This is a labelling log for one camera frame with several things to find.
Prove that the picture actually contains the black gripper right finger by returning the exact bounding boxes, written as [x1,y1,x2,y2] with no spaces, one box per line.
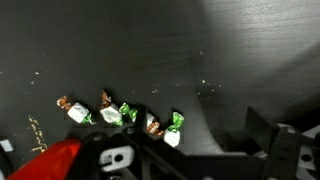
[245,107,279,150]

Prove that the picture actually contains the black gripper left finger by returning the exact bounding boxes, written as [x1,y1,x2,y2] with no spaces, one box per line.
[134,105,147,133]

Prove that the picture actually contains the candy green brown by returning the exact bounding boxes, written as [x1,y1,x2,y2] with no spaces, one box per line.
[163,112,184,147]
[56,96,96,125]
[100,91,123,126]
[119,102,164,136]

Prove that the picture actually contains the red plastic cup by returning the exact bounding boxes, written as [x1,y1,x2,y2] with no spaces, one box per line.
[7,139,81,180]

